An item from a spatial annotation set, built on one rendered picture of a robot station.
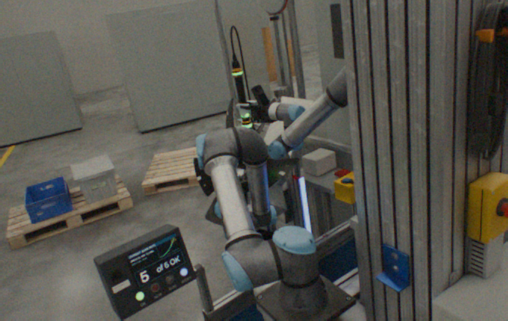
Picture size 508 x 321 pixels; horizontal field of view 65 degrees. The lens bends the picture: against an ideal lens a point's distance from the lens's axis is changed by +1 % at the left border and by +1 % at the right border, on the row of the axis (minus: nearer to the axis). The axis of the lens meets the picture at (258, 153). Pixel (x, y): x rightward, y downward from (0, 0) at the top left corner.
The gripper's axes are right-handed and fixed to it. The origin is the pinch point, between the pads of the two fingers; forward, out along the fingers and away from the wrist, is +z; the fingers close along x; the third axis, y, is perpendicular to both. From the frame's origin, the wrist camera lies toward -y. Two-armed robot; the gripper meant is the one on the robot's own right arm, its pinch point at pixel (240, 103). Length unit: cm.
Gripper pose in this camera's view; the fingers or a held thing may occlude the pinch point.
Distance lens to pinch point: 184.8
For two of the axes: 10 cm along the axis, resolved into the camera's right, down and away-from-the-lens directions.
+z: -7.2, -1.5, 6.8
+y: 1.5, 9.2, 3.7
